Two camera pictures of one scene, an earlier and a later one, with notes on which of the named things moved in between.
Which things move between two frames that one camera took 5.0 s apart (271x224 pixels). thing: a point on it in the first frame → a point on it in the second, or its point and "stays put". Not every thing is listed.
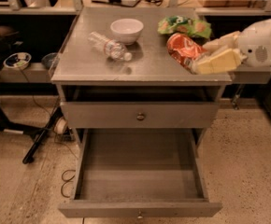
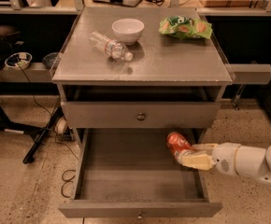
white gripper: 257,42 → 225,159
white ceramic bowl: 127,30 stays put
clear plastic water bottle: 109,47 stays put
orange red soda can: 184,50 → 178,144
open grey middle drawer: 139,174 stays put
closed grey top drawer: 139,114 stays put
